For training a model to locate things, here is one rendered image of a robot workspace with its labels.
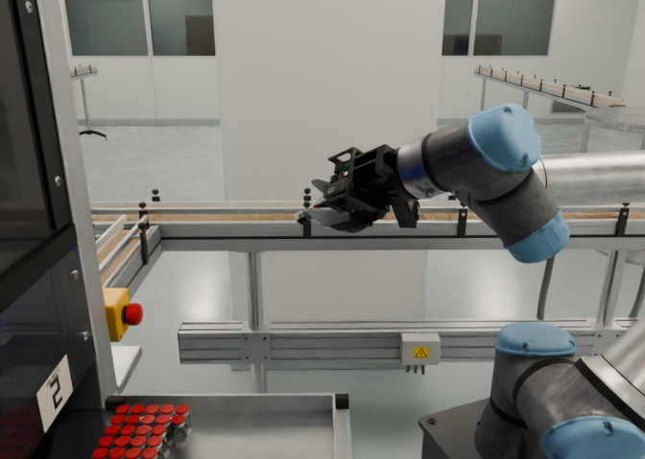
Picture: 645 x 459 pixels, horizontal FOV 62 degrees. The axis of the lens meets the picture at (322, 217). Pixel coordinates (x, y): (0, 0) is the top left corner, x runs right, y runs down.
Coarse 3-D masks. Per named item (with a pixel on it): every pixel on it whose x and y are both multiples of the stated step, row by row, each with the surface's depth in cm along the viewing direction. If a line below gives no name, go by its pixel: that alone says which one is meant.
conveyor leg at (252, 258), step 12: (240, 252) 164; (252, 252) 164; (264, 252) 164; (252, 264) 168; (252, 276) 169; (252, 288) 170; (252, 300) 172; (252, 312) 173; (252, 324) 175; (252, 372) 181; (264, 372) 182; (252, 384) 183; (264, 384) 183
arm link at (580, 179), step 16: (544, 160) 74; (560, 160) 74; (576, 160) 74; (592, 160) 75; (608, 160) 75; (624, 160) 75; (640, 160) 75; (544, 176) 73; (560, 176) 73; (576, 176) 74; (592, 176) 74; (608, 176) 74; (624, 176) 74; (640, 176) 74; (464, 192) 73; (560, 192) 74; (576, 192) 74; (592, 192) 74; (608, 192) 75; (624, 192) 75; (640, 192) 75
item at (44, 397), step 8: (64, 360) 74; (56, 368) 72; (64, 368) 74; (64, 376) 74; (48, 384) 70; (56, 384) 72; (64, 384) 74; (40, 392) 68; (48, 392) 70; (64, 392) 74; (40, 400) 68; (48, 400) 70; (56, 400) 72; (64, 400) 74; (40, 408) 68; (48, 408) 70; (40, 416) 68; (48, 416) 70; (56, 416) 72; (48, 424) 70
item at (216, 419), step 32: (192, 416) 88; (224, 416) 88; (256, 416) 88; (288, 416) 88; (320, 416) 88; (192, 448) 81; (224, 448) 81; (256, 448) 81; (288, 448) 81; (320, 448) 81
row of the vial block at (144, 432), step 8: (152, 408) 82; (144, 416) 81; (152, 416) 81; (144, 424) 79; (152, 424) 80; (136, 432) 78; (144, 432) 78; (136, 440) 76; (144, 440) 76; (136, 448) 75; (144, 448) 76; (128, 456) 73; (136, 456) 73
